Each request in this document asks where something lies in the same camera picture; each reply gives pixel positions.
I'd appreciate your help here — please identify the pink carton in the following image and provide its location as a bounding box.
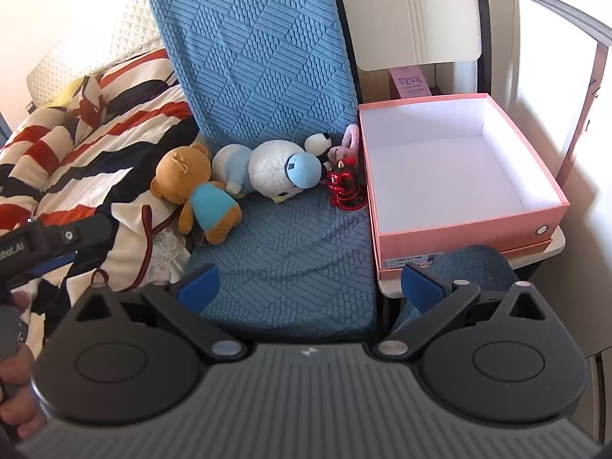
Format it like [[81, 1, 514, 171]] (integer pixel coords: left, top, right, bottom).
[[389, 63, 434, 101]]

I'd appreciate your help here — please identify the small panda plush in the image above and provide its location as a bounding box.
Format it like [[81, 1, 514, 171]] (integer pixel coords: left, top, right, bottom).
[[304, 133, 336, 169]]

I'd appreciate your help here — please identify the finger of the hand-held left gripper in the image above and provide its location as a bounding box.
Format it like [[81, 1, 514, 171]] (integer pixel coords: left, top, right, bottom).
[[29, 213, 114, 282]]

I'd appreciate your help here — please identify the red metallic toy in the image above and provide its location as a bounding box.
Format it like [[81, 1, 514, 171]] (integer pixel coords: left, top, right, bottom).
[[327, 155, 365, 211]]

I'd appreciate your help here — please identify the person's left hand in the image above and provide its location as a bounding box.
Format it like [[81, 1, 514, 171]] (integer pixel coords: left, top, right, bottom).
[[0, 291, 49, 441]]

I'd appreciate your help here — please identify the white frilly cloth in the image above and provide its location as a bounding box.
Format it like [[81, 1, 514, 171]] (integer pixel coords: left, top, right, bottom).
[[110, 201, 193, 293]]

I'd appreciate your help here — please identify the brown teddy bear plush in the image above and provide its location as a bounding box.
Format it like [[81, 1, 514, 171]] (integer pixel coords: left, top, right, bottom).
[[150, 143, 243, 246]]

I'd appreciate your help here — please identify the white duck plush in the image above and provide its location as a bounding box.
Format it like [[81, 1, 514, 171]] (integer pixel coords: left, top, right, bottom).
[[212, 140, 330, 205]]

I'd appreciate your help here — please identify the blue textured cushion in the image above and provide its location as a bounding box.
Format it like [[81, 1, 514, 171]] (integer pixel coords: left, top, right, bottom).
[[148, 0, 379, 343]]

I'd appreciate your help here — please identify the brown cardboard box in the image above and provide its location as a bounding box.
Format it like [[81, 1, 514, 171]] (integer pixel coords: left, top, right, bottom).
[[358, 69, 397, 104]]

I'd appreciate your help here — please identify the white chair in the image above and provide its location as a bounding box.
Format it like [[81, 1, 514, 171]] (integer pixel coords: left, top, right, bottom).
[[332, 0, 483, 72]]

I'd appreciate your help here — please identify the pink cardboard box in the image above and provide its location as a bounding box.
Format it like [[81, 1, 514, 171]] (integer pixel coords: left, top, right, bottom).
[[358, 94, 571, 282]]

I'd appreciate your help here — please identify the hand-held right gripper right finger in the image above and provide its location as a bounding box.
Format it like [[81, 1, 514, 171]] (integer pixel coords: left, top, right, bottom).
[[375, 263, 558, 363]]

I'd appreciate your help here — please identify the striped blanket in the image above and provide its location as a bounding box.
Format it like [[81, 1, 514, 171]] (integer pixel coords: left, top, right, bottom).
[[0, 48, 204, 359]]

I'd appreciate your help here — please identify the white waffle pillow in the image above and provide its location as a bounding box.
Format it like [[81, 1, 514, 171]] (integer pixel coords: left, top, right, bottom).
[[26, 0, 169, 106]]

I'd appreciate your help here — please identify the dark curved window frame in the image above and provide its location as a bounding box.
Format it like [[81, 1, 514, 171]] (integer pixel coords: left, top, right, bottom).
[[485, 0, 612, 49]]

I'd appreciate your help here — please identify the black curved chair frame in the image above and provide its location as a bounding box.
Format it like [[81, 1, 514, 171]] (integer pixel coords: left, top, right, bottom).
[[326, 0, 494, 106]]

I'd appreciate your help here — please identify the white side table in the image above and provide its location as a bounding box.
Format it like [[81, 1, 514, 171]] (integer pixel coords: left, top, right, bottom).
[[378, 225, 568, 300]]

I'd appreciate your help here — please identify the pink bunny plush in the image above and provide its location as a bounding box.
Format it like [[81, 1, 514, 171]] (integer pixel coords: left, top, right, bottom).
[[330, 124, 361, 161]]

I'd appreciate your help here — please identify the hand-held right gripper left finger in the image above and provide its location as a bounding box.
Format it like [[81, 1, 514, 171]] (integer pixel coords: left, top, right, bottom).
[[62, 263, 248, 364]]

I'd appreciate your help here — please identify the person's leg in jeans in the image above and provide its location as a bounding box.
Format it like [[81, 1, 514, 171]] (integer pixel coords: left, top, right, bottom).
[[389, 245, 520, 340]]

